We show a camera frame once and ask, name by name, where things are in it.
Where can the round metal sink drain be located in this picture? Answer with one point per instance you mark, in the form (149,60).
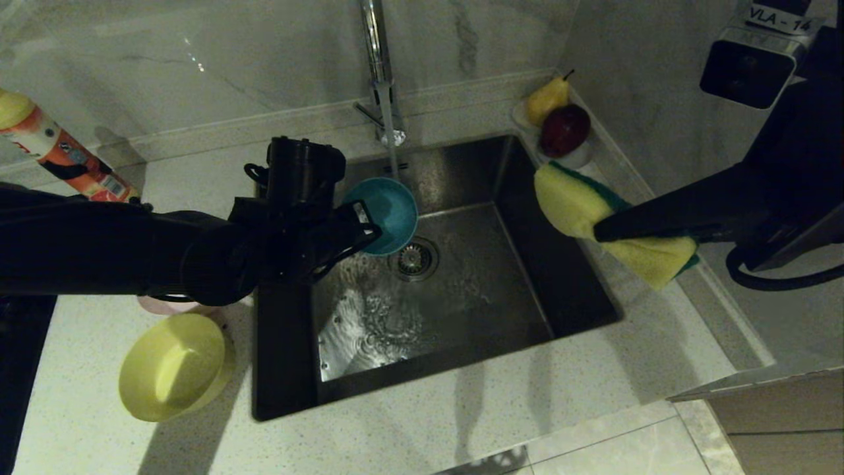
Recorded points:
(419,260)

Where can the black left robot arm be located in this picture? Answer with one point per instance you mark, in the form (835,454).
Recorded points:
(99,244)

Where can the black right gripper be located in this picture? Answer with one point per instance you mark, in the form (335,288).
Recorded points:
(804,185)

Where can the small white fruit dish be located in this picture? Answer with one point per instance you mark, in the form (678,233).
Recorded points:
(580,158)

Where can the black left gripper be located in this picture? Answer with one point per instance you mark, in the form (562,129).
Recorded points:
(283,241)

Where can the stainless steel sink basin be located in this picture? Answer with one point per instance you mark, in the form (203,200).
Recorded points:
(461,310)

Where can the beige cabinet front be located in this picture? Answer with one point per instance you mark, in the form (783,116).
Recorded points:
(784,422)

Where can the black induction cooktop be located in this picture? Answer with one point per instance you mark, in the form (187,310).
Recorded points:
(20,369)

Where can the yellow-capped dish soap bottle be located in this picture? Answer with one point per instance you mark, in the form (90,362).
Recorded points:
(59,152)

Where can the dark red apple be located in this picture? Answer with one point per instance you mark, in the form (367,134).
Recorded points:
(564,130)

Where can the chrome faucet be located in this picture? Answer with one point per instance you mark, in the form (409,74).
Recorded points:
(377,53)

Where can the green and yellow sponge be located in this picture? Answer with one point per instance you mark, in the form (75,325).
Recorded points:
(573,204)

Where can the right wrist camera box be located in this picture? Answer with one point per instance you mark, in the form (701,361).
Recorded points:
(752,66)

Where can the blue plastic bowl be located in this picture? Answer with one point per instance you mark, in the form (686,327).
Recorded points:
(389,211)

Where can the yellow plastic bowl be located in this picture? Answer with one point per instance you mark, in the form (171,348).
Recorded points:
(171,366)

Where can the yellow pear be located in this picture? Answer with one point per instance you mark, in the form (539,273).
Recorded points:
(546,100)

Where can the pink plastic bowl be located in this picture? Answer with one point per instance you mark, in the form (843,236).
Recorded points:
(191,308)

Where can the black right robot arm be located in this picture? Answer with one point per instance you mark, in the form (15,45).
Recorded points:
(834,66)

